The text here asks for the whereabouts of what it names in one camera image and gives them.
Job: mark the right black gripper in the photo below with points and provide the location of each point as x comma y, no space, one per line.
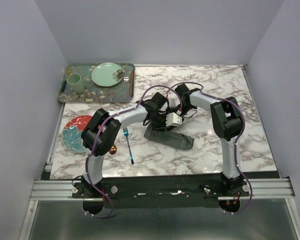
169,110

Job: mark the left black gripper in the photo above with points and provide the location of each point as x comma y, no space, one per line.
163,124

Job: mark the dark grey cloth napkin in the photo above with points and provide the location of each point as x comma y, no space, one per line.
169,138

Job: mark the blue metal fork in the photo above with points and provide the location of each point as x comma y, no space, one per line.
126,134

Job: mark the copper spoon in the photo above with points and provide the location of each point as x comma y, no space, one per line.
113,149

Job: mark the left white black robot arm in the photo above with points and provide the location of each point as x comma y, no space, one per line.
101,132

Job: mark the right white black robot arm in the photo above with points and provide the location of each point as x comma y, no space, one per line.
228,124

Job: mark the brown wooden chopstick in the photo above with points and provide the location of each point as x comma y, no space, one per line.
131,81

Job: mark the silver spoon on tray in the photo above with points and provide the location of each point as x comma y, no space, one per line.
126,82

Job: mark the mint green plate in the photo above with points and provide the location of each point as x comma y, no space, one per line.
107,74

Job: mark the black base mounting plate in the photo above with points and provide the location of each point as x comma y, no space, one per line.
206,190

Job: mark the mint green cup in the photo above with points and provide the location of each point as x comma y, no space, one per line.
76,83

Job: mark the red blue floral plate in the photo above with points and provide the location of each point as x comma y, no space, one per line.
71,134

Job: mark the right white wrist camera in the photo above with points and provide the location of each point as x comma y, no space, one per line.
172,102

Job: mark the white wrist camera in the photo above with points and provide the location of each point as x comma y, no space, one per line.
172,102
172,119

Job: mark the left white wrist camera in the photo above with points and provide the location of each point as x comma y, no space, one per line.
172,119

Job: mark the green handled utensil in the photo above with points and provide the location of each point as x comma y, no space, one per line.
63,86

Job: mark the aluminium frame rail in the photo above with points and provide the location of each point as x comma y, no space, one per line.
63,190

